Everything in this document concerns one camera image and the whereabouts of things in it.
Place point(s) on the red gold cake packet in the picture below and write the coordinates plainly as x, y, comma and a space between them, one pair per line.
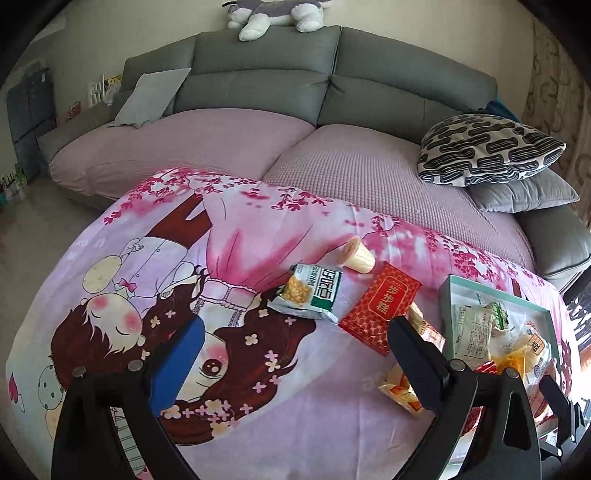
378, 304

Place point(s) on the dark grey cabinet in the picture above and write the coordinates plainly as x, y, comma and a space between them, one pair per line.
32, 115

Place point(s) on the light grey flat cushion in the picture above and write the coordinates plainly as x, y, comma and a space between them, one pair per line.
147, 97

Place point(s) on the yellow jelly cup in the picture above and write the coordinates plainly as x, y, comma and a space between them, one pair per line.
358, 258

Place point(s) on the green round biscuit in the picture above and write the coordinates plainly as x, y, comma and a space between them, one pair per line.
501, 314

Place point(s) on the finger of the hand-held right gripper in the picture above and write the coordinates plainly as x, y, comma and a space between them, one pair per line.
558, 404

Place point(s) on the patterned beige curtain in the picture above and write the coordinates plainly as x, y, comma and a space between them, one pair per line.
554, 92

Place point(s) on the grey white plush toy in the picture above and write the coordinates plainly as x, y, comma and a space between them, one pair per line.
277, 11

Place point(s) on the grey sofa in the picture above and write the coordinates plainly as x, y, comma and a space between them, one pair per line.
258, 60

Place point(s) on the red white biscuit packet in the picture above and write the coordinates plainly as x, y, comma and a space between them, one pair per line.
487, 368

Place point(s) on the black white patterned pillow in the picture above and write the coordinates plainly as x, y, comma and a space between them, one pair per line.
489, 147

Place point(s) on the white box with teal rim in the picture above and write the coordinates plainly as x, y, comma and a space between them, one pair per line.
447, 304

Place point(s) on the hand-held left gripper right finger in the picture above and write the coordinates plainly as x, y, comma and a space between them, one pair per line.
415, 360

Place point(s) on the grey velvet pillow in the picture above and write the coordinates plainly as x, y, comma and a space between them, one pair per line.
531, 194

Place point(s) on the white orange snack packet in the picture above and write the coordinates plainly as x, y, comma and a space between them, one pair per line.
475, 330

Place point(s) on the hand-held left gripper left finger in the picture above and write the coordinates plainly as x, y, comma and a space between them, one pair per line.
184, 360

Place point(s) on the yellow roll cake packet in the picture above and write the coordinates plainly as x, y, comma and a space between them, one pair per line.
399, 392

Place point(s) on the pink sofa cover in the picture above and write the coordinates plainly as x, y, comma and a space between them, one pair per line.
369, 175

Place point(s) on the blue cloth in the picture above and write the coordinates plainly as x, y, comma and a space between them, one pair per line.
501, 110

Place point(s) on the green white snack packet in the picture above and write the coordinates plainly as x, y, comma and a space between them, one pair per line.
318, 290

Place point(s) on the pink printed blanket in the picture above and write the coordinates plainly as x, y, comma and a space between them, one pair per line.
277, 392

